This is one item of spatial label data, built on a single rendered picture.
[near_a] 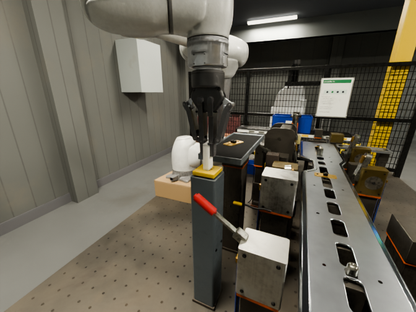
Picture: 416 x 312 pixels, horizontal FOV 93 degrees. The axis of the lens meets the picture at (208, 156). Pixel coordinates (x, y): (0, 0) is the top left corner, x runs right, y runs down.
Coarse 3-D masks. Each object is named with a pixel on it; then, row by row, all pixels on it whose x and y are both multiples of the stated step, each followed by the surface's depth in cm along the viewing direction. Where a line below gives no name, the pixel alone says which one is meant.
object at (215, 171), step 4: (196, 168) 51; (200, 168) 51; (212, 168) 51; (216, 168) 51; (220, 168) 52; (196, 172) 49; (200, 172) 49; (204, 172) 49; (208, 172) 49; (212, 172) 49; (216, 172) 49; (204, 176) 49; (208, 176) 48; (212, 176) 48
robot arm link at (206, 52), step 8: (192, 40) 39; (200, 40) 38; (208, 40) 38; (216, 40) 38; (224, 40) 39; (192, 48) 40; (200, 48) 39; (208, 48) 39; (216, 48) 39; (224, 48) 40; (192, 56) 40; (200, 56) 40; (208, 56) 39; (216, 56) 39; (224, 56) 41; (192, 64) 41; (200, 64) 40; (208, 64) 40; (216, 64) 40; (224, 64) 41
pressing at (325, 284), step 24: (312, 144) 136; (336, 168) 93; (312, 192) 71; (336, 192) 71; (312, 216) 57; (336, 216) 57; (360, 216) 57; (312, 240) 48; (336, 240) 48; (360, 240) 48; (312, 264) 41; (336, 264) 41; (360, 264) 41; (384, 264) 41; (312, 288) 36; (336, 288) 36; (384, 288) 36; (408, 288) 37
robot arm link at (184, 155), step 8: (184, 136) 126; (176, 144) 122; (184, 144) 120; (192, 144) 122; (176, 152) 122; (184, 152) 121; (192, 152) 122; (176, 160) 123; (184, 160) 122; (192, 160) 123; (200, 160) 124; (176, 168) 124; (184, 168) 123; (192, 168) 126
